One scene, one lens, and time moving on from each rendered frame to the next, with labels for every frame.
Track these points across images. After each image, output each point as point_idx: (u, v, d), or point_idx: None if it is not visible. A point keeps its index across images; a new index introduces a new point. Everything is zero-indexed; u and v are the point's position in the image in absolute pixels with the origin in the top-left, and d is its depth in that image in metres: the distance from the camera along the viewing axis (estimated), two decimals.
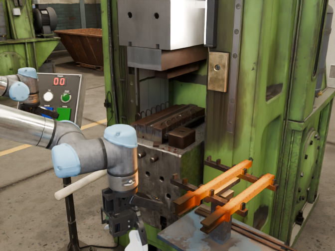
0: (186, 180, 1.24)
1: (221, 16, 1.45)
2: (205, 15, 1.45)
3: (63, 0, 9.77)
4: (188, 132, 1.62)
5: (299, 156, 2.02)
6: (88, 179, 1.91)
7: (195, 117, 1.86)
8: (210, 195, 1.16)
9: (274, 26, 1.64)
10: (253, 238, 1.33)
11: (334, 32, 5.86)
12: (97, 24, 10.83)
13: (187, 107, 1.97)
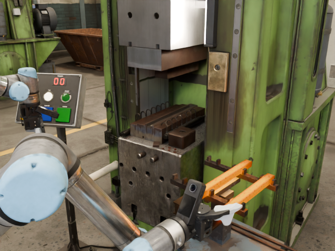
0: (186, 180, 1.24)
1: (221, 16, 1.45)
2: (205, 15, 1.45)
3: (63, 0, 9.77)
4: (188, 132, 1.62)
5: (299, 156, 2.02)
6: None
7: (195, 117, 1.86)
8: (210, 195, 1.16)
9: (274, 26, 1.64)
10: (253, 238, 1.33)
11: (334, 32, 5.86)
12: (97, 24, 10.83)
13: (187, 107, 1.97)
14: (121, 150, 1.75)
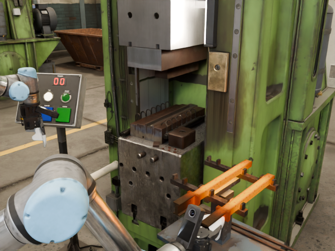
0: (186, 180, 1.24)
1: (221, 16, 1.45)
2: (205, 15, 1.45)
3: (63, 0, 9.77)
4: (188, 132, 1.62)
5: (299, 156, 2.02)
6: None
7: (195, 117, 1.86)
8: (210, 195, 1.16)
9: (274, 26, 1.64)
10: (253, 238, 1.33)
11: (334, 32, 5.86)
12: (97, 24, 10.83)
13: (187, 107, 1.97)
14: (121, 150, 1.75)
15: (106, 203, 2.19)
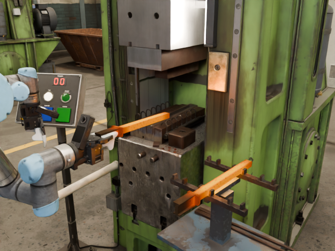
0: (186, 180, 1.24)
1: (221, 16, 1.45)
2: (205, 15, 1.45)
3: (63, 0, 9.77)
4: (188, 132, 1.62)
5: (299, 156, 2.02)
6: (88, 179, 1.91)
7: (195, 117, 1.86)
8: (210, 195, 1.16)
9: (274, 26, 1.64)
10: (253, 238, 1.33)
11: (334, 32, 5.86)
12: (97, 24, 10.83)
13: (187, 107, 1.97)
14: (121, 150, 1.75)
15: (106, 203, 2.19)
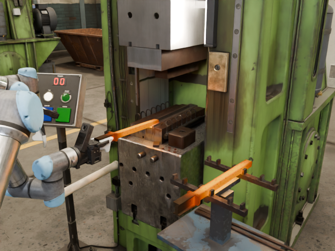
0: (186, 180, 1.24)
1: (221, 16, 1.45)
2: (205, 15, 1.45)
3: (63, 0, 9.77)
4: (188, 132, 1.62)
5: (299, 156, 2.02)
6: (88, 179, 1.91)
7: (195, 117, 1.86)
8: (210, 195, 1.16)
9: (274, 26, 1.64)
10: (253, 238, 1.33)
11: (334, 32, 5.86)
12: (97, 24, 10.83)
13: (187, 107, 1.97)
14: (121, 150, 1.75)
15: (106, 203, 2.19)
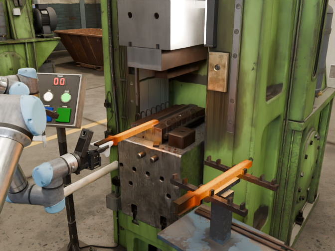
0: (186, 180, 1.24)
1: (221, 16, 1.45)
2: (205, 15, 1.45)
3: (63, 0, 9.77)
4: (188, 132, 1.62)
5: (299, 156, 2.02)
6: (88, 179, 1.91)
7: (195, 117, 1.86)
8: (210, 195, 1.16)
9: (274, 26, 1.64)
10: (253, 238, 1.33)
11: (334, 32, 5.86)
12: (97, 24, 10.83)
13: (187, 107, 1.97)
14: (121, 150, 1.75)
15: (106, 203, 2.19)
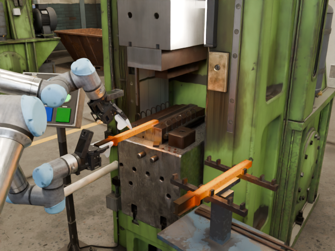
0: (186, 180, 1.24)
1: (221, 16, 1.45)
2: (205, 15, 1.45)
3: (63, 0, 9.77)
4: (188, 132, 1.62)
5: (299, 156, 2.02)
6: (88, 179, 1.91)
7: (195, 117, 1.86)
8: (210, 195, 1.16)
9: (274, 26, 1.64)
10: (253, 238, 1.33)
11: (334, 32, 5.86)
12: (97, 24, 10.83)
13: (187, 107, 1.97)
14: (121, 150, 1.75)
15: (106, 203, 2.19)
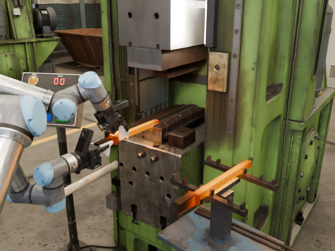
0: (186, 180, 1.24)
1: (221, 16, 1.45)
2: (205, 15, 1.45)
3: (63, 0, 9.77)
4: (188, 132, 1.62)
5: (299, 156, 2.02)
6: (88, 179, 1.91)
7: (195, 117, 1.86)
8: (210, 195, 1.16)
9: (274, 26, 1.64)
10: (253, 238, 1.33)
11: (334, 32, 5.86)
12: (97, 24, 10.83)
13: (187, 107, 1.97)
14: (121, 150, 1.75)
15: (106, 203, 2.19)
